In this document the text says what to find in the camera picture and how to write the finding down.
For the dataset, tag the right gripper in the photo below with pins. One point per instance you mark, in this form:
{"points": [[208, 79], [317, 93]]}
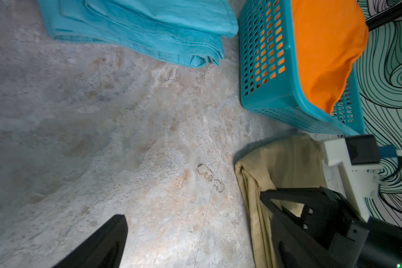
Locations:
{"points": [[318, 228]]}

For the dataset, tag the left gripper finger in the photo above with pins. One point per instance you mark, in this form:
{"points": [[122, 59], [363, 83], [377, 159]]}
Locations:
{"points": [[103, 249]]}

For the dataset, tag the beige pants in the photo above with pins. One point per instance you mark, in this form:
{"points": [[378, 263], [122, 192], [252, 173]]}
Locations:
{"points": [[294, 161]]}

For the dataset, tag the orange pants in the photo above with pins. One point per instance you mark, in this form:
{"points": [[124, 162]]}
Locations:
{"points": [[329, 37]]}

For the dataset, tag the teal pants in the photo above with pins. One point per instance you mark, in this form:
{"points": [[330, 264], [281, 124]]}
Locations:
{"points": [[186, 33]]}

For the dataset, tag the teal plastic basket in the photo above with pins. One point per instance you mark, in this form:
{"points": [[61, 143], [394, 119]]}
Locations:
{"points": [[269, 75]]}

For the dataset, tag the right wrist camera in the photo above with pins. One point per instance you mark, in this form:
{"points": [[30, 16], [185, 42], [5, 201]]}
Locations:
{"points": [[358, 159]]}

